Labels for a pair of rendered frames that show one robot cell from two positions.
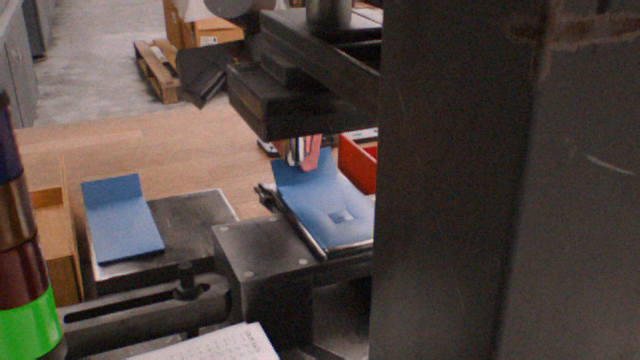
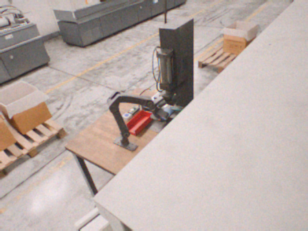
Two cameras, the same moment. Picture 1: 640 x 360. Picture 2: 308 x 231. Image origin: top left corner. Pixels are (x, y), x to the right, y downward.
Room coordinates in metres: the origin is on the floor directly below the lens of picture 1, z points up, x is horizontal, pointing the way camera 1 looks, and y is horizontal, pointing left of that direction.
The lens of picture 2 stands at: (1.34, 1.23, 2.10)
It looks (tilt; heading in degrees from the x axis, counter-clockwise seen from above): 37 degrees down; 240
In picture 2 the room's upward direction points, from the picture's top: 7 degrees counter-clockwise
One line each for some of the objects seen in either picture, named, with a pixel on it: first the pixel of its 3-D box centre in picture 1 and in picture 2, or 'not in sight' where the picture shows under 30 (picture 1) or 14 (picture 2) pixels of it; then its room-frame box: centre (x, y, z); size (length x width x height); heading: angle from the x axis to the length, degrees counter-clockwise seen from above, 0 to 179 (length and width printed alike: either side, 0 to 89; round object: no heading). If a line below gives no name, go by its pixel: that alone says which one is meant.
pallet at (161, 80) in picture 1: (215, 61); not in sight; (4.50, 0.77, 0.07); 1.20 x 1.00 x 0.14; 23
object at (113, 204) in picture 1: (120, 214); not in sight; (0.64, 0.23, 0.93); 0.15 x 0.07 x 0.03; 24
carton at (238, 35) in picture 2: not in sight; (240, 38); (-2.57, -1.77, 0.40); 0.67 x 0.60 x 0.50; 15
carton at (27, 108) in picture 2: not in sight; (23, 106); (1.61, -2.23, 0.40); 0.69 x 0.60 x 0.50; 108
